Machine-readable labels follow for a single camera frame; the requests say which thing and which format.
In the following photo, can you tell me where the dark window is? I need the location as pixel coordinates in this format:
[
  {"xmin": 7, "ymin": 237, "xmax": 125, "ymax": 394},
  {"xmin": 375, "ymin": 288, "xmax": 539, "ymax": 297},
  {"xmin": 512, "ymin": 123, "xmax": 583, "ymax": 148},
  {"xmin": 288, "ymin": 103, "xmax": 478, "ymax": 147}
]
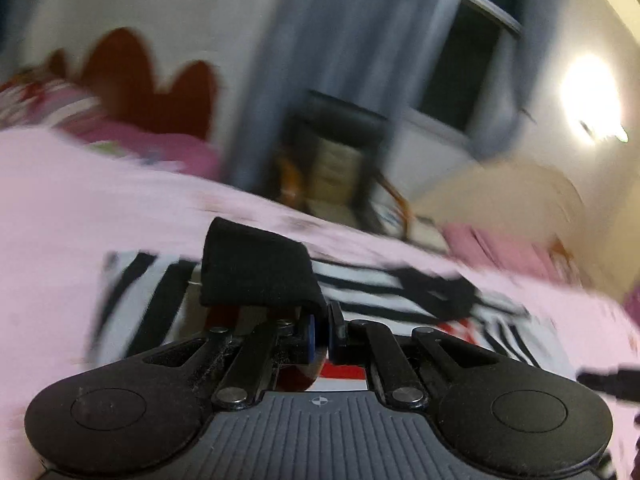
[{"xmin": 416, "ymin": 0, "xmax": 524, "ymax": 138}]

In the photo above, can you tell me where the red heart headboard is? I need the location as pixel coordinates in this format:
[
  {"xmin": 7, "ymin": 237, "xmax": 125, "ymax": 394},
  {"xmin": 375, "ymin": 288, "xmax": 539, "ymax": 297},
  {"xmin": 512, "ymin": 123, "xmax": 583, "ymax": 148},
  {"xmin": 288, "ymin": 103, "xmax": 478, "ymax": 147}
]
[{"xmin": 46, "ymin": 27, "xmax": 219, "ymax": 141}]

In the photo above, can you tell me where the pink floral bedsheet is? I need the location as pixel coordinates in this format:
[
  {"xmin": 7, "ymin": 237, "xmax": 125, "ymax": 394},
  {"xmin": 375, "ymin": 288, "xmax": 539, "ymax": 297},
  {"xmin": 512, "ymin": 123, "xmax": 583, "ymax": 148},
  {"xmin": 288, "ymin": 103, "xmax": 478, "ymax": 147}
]
[{"xmin": 1, "ymin": 128, "xmax": 639, "ymax": 479}]

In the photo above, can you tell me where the striped pink pillow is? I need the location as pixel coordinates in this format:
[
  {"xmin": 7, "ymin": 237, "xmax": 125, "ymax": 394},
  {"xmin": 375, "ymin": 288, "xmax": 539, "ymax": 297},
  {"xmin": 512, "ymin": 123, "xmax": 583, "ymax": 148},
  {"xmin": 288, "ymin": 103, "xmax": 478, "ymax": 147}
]
[{"xmin": 1, "ymin": 78, "xmax": 106, "ymax": 132}]

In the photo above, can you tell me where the pink blanket right bed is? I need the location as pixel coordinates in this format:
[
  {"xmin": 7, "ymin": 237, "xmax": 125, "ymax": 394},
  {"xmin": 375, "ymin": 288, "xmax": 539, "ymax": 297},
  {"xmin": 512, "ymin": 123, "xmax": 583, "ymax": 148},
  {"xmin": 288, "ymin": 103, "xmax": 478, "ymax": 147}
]
[{"xmin": 440, "ymin": 223, "xmax": 580, "ymax": 285}]

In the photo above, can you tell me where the cream arched headboard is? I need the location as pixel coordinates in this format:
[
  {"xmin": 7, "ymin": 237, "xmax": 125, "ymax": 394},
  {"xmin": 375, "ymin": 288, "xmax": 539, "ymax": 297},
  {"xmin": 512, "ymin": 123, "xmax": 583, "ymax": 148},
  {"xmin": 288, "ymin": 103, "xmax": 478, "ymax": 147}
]
[{"xmin": 411, "ymin": 159, "xmax": 587, "ymax": 286}]

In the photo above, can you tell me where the blue grey middle curtain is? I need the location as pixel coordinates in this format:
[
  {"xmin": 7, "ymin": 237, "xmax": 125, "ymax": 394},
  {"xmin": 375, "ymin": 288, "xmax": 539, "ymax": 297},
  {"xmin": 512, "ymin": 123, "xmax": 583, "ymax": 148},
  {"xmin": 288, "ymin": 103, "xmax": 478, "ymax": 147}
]
[{"xmin": 224, "ymin": 0, "xmax": 438, "ymax": 192}]

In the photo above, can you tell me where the striped cat sweater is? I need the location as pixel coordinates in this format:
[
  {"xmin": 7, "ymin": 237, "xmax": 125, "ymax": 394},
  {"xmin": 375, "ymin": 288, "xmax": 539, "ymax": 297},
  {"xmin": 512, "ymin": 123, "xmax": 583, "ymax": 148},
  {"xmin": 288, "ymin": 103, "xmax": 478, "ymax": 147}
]
[{"xmin": 88, "ymin": 218, "xmax": 576, "ymax": 379}]

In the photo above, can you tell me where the blue grey curtain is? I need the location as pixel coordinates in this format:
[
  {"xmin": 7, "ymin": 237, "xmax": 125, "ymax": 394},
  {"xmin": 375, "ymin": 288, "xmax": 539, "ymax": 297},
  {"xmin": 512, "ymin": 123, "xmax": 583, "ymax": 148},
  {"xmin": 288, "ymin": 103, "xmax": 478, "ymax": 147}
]
[
  {"xmin": 224, "ymin": 0, "xmax": 438, "ymax": 192},
  {"xmin": 470, "ymin": 0, "xmax": 562, "ymax": 160}
]

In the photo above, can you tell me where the magenta bed cover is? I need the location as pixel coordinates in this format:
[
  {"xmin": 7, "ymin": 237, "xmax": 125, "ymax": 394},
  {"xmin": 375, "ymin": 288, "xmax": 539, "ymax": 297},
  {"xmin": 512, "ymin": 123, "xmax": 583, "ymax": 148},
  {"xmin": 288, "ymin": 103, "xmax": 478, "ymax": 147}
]
[{"xmin": 63, "ymin": 119, "xmax": 220, "ymax": 181}]

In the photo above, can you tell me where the wall lamp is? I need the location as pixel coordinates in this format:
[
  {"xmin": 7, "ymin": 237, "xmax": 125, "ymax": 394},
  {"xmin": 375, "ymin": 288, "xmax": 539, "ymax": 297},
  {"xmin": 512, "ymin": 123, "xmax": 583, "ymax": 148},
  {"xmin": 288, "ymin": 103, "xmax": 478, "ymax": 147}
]
[{"xmin": 579, "ymin": 119, "xmax": 629, "ymax": 143}]

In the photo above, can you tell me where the blue grey right curtain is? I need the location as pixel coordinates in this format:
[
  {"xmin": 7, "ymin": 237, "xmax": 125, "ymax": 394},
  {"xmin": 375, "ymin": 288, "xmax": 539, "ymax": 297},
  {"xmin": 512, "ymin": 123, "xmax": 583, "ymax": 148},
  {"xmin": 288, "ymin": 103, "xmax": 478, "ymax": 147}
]
[{"xmin": 470, "ymin": 0, "xmax": 562, "ymax": 160}]

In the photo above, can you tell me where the black leather armchair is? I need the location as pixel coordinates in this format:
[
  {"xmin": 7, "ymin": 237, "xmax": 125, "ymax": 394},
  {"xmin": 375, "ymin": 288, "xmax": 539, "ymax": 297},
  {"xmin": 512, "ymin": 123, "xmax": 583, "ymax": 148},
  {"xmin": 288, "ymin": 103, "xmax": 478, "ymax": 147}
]
[{"xmin": 266, "ymin": 90, "xmax": 412, "ymax": 240}]

